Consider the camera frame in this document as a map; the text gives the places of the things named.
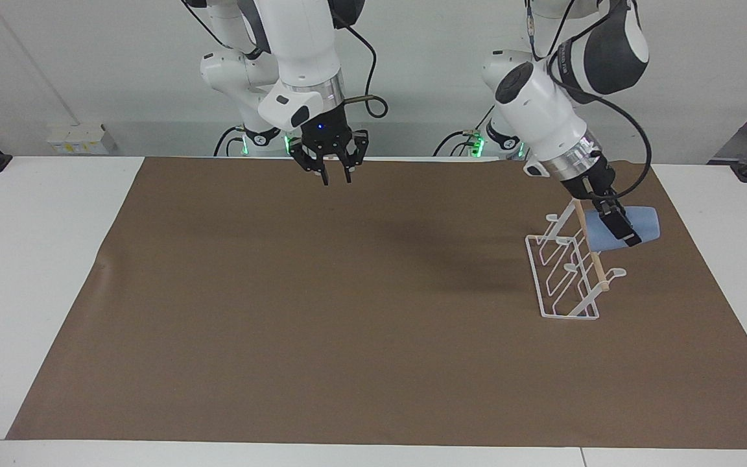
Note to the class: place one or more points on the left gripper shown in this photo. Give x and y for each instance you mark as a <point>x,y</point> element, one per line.
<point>591,175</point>

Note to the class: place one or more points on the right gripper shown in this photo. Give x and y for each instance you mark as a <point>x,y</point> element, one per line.
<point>323,130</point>

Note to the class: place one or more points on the light blue plate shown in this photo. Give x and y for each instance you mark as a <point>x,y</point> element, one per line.
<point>646,226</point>

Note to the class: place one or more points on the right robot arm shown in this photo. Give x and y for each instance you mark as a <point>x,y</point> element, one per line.
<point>302,45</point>

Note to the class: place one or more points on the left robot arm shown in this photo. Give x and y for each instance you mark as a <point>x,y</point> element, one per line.
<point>542,110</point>

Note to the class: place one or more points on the white wall socket box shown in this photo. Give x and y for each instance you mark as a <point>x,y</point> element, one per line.
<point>78,139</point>

